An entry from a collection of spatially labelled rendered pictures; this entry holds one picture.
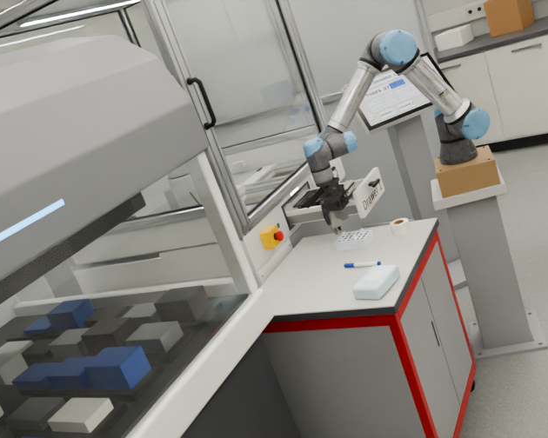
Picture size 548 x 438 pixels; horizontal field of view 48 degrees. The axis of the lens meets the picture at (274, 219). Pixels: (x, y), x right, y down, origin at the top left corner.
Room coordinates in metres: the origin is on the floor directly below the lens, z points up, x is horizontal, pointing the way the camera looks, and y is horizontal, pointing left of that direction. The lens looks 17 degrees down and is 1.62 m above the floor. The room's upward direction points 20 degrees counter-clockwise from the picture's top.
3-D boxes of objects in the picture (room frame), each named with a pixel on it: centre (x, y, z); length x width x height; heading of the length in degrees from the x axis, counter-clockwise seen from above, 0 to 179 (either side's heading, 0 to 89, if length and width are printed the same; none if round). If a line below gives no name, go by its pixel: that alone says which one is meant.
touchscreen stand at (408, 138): (3.19, -0.85, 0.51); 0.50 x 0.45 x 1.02; 8
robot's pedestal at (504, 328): (2.37, -0.80, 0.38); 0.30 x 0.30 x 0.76; 71
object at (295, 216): (2.46, -0.22, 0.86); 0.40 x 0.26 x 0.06; 57
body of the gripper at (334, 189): (2.15, -0.23, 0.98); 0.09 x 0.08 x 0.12; 55
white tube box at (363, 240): (2.14, -0.26, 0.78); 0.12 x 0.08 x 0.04; 55
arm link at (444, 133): (2.37, -0.80, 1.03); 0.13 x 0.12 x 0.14; 8
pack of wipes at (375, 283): (1.74, -0.23, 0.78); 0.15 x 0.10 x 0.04; 135
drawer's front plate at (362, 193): (2.35, -0.40, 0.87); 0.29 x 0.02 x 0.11; 147
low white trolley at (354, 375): (2.01, -0.16, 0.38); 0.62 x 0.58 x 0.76; 147
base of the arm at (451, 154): (2.37, -0.80, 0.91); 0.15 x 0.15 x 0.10
